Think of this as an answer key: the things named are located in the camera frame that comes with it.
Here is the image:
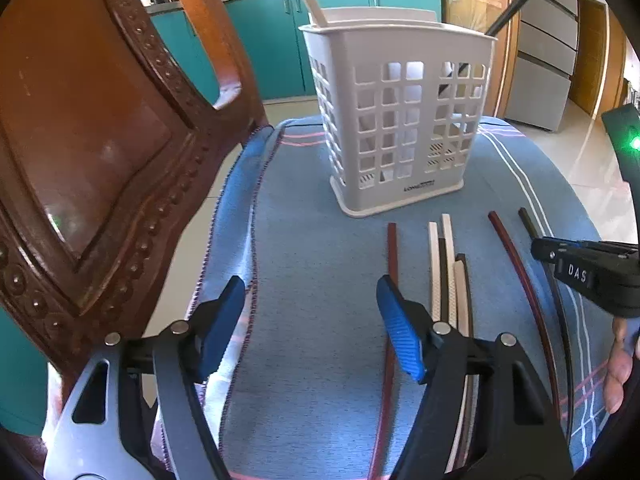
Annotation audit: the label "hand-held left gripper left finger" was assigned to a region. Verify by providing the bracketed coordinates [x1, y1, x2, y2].
[42, 275, 247, 480]

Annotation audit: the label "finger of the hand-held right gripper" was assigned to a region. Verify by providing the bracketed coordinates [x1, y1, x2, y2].
[530, 236, 640, 319]

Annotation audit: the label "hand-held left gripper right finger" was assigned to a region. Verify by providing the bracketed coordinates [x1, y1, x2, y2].
[376, 274, 576, 480]

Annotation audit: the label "dark brown chopstick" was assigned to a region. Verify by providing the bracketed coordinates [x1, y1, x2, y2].
[438, 237, 449, 321]
[454, 253, 476, 466]

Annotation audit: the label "dark red chopstick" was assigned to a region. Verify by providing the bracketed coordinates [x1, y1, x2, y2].
[370, 222, 401, 480]
[487, 211, 561, 416]

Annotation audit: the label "white plastic utensil basket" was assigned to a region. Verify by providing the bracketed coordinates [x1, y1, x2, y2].
[298, 7, 497, 218]

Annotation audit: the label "person's right hand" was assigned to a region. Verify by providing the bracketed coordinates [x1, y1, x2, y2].
[602, 316, 640, 416]

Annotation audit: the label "brown wooden door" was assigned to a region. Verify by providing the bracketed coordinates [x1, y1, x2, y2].
[570, 0, 613, 121]

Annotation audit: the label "blue striped cloth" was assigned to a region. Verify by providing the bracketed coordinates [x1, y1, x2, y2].
[42, 115, 621, 480]

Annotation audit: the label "silver refrigerator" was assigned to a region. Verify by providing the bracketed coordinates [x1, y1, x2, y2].
[505, 0, 581, 133]

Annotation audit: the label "carved wooden chair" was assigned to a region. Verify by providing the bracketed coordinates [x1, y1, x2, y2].
[0, 0, 271, 480]

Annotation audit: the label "teal kitchen cabinets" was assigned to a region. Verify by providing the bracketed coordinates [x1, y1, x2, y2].
[150, 0, 446, 106]

